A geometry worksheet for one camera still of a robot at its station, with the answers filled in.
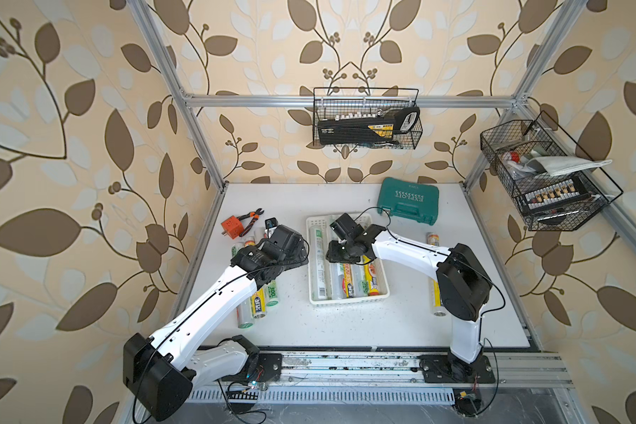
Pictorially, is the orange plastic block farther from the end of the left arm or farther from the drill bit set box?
the drill bit set box

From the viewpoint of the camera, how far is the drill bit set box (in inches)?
25.7

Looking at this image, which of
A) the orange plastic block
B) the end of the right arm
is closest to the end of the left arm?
the end of the right arm
